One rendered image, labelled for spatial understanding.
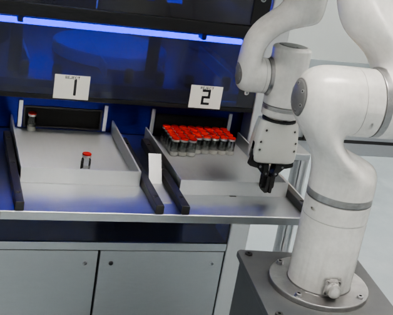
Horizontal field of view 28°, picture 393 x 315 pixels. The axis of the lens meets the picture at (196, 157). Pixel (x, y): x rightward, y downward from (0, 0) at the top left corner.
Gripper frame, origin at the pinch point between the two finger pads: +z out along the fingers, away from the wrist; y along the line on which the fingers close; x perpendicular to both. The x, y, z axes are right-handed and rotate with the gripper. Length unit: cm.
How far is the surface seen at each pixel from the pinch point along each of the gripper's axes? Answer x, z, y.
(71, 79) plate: -30, -13, 41
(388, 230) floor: -164, 87, -148
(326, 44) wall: -493, 52, -263
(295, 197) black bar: 2.6, 2.2, -6.5
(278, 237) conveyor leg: -48, 36, -30
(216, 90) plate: -30.3, -12.8, 4.6
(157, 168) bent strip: -8.4, 0.8, 23.4
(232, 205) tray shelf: 3.5, 4.3, 8.7
